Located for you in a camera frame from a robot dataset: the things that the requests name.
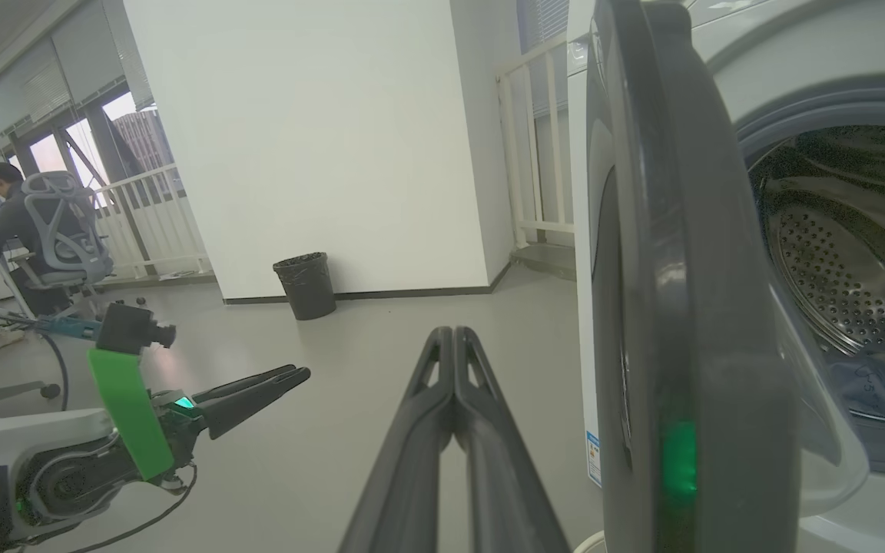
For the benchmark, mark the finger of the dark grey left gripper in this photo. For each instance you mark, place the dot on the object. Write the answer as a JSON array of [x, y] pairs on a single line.
[[250, 403], [250, 382]]

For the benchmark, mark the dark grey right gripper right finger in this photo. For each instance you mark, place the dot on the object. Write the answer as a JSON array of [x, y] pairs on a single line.
[[504, 476]]

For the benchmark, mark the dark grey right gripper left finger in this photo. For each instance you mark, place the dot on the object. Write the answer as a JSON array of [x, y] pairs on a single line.
[[412, 461]]

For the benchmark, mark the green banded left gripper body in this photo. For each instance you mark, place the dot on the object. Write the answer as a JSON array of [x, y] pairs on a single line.
[[131, 407]]

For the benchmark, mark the dark round washing machine door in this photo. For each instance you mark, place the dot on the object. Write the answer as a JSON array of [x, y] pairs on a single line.
[[688, 269]]

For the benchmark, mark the blue cartoon print clothing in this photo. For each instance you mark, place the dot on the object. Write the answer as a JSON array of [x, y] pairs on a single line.
[[873, 384]]

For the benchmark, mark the grey rubber door gasket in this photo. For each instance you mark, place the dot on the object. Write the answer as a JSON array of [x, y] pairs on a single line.
[[834, 107]]

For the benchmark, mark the white front-load washing machine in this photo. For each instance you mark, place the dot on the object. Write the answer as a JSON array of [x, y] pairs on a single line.
[[834, 54]]

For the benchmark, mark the blue energy label sticker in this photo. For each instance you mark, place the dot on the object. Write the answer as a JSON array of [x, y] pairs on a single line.
[[593, 459]]

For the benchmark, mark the black trash bin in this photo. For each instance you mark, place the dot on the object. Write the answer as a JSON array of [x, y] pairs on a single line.
[[306, 284]]

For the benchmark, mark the white metal railing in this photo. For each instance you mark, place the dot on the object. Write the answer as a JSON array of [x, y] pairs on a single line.
[[158, 223], [535, 153]]

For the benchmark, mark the grey mesh office chair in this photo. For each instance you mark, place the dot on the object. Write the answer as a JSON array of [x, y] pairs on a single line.
[[74, 230]]

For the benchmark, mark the seated person in grey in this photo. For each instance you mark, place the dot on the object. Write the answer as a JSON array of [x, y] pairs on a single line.
[[16, 219]]

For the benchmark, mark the grey window blinds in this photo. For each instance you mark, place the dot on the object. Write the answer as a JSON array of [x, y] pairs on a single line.
[[66, 69]]

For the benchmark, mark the stainless steel washer drum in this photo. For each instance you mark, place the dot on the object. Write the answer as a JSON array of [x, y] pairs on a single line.
[[834, 269]]

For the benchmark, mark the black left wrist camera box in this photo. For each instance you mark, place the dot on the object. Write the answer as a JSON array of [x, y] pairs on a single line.
[[127, 329]]

